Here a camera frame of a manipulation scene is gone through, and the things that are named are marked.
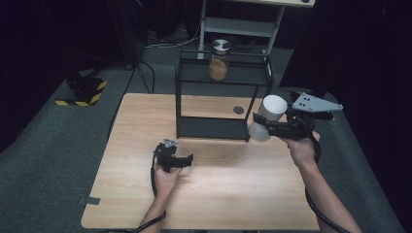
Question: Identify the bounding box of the person's right hand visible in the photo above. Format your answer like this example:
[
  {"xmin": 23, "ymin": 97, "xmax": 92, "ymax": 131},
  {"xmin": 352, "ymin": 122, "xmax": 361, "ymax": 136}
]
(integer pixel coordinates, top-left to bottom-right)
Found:
[{"xmin": 279, "ymin": 130, "xmax": 322, "ymax": 170}]

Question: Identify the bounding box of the person's left hand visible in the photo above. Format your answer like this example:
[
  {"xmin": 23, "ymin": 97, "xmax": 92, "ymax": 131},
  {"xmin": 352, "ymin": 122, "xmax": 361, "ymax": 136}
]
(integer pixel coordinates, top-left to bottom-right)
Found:
[{"xmin": 153, "ymin": 160, "xmax": 183, "ymax": 202}]

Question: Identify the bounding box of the glass jar with metal lid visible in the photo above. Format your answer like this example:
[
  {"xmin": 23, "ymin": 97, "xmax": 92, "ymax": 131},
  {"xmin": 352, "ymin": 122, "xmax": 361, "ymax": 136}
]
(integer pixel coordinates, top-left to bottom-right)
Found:
[{"xmin": 208, "ymin": 39, "xmax": 232, "ymax": 82}]

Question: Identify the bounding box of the white cylindrical container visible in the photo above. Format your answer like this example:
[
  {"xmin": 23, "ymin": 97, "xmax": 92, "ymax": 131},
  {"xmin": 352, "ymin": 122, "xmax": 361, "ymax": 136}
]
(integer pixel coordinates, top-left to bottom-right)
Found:
[{"xmin": 248, "ymin": 94, "xmax": 289, "ymax": 143}]

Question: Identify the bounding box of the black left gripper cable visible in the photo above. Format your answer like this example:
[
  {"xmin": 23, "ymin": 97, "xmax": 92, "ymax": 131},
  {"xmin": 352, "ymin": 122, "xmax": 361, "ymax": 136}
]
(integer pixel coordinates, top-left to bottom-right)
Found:
[{"xmin": 127, "ymin": 152, "xmax": 168, "ymax": 233}]

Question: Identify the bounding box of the black metal shelf rack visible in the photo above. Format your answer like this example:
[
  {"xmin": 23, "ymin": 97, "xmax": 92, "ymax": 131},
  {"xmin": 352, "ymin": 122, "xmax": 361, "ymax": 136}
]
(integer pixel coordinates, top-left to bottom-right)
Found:
[{"xmin": 174, "ymin": 48, "xmax": 275, "ymax": 143}]

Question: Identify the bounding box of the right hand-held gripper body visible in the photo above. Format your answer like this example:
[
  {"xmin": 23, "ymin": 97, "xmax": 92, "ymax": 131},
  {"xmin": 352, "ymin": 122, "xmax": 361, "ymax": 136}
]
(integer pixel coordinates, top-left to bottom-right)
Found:
[{"xmin": 267, "ymin": 91, "xmax": 344, "ymax": 141}]

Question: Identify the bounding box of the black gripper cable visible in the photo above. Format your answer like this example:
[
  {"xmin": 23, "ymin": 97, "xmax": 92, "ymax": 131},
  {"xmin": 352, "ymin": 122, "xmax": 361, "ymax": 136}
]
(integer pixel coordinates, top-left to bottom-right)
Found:
[
  {"xmin": 304, "ymin": 132, "xmax": 353, "ymax": 233},
  {"xmin": 127, "ymin": 152, "xmax": 168, "ymax": 233}
]

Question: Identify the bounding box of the grey metal shelf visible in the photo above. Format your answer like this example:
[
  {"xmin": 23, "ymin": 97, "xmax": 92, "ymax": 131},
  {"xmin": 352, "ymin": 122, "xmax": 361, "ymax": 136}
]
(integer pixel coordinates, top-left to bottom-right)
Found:
[{"xmin": 196, "ymin": 0, "xmax": 316, "ymax": 63}]

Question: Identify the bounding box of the dark tape strip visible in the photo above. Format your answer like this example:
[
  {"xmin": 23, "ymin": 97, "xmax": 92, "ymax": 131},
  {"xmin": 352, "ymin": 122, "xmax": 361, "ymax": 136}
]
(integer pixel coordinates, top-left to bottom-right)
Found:
[{"xmin": 77, "ymin": 195, "xmax": 102, "ymax": 207}]

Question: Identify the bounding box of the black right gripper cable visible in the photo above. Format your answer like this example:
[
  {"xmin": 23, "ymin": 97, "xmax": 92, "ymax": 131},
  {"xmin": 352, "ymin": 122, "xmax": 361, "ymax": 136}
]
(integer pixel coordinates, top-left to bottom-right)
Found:
[{"xmin": 304, "ymin": 132, "xmax": 353, "ymax": 233}]

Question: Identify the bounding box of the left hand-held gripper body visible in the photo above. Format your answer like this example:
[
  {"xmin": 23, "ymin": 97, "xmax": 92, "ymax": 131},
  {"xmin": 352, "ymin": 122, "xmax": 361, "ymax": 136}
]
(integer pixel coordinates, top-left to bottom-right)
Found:
[{"xmin": 154, "ymin": 138, "xmax": 180, "ymax": 174}]

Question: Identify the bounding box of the yellow black striped base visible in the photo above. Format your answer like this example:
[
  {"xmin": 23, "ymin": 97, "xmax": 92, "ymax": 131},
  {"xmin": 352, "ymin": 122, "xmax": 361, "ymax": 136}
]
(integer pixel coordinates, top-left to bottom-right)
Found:
[{"xmin": 53, "ymin": 77, "xmax": 108, "ymax": 108}]

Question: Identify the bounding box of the white floor cable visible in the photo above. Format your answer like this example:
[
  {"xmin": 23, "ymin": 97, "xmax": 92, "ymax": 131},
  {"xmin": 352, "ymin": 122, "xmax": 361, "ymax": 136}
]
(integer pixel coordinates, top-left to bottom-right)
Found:
[{"xmin": 143, "ymin": 21, "xmax": 202, "ymax": 50}]

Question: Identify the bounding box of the black floor cable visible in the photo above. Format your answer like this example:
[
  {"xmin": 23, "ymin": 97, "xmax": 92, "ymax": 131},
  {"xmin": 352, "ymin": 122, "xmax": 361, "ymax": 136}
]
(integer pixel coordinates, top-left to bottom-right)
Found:
[{"xmin": 106, "ymin": 59, "xmax": 156, "ymax": 141}]

